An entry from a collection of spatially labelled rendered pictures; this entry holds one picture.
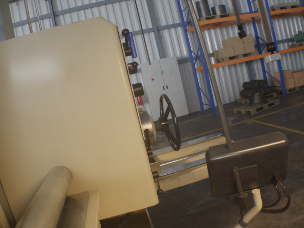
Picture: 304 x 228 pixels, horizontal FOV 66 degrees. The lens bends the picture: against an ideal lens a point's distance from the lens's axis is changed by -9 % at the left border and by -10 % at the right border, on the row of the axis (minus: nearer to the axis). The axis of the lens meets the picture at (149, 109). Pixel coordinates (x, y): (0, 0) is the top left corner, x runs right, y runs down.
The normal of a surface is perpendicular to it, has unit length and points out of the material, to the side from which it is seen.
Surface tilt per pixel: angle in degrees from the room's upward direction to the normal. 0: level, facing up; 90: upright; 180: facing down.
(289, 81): 90
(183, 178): 90
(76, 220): 0
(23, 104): 90
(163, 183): 90
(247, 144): 19
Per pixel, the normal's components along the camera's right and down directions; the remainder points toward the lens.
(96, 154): 0.16, 0.09
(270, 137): -0.25, -0.86
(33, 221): 0.22, -0.97
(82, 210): -0.22, -0.97
